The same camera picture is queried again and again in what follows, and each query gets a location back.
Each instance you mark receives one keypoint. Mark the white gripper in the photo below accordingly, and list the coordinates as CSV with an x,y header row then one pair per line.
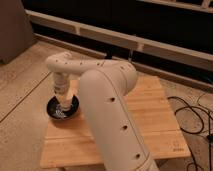
x,y
61,84

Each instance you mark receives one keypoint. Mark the white ceramic cup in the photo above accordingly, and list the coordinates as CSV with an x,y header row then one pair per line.
x,y
66,100

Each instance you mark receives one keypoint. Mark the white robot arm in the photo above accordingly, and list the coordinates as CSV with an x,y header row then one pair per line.
x,y
97,88

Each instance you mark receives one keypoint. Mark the dark ceramic bowl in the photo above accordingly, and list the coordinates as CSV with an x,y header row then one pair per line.
x,y
54,110

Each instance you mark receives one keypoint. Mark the wooden board table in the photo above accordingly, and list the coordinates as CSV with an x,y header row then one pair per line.
x,y
69,143

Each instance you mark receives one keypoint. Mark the white shelf rail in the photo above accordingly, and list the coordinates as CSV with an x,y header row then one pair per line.
x,y
154,48

